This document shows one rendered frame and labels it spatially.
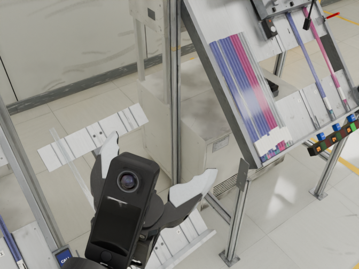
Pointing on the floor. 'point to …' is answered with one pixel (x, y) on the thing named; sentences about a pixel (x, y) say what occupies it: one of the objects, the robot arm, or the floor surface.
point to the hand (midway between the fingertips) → (166, 145)
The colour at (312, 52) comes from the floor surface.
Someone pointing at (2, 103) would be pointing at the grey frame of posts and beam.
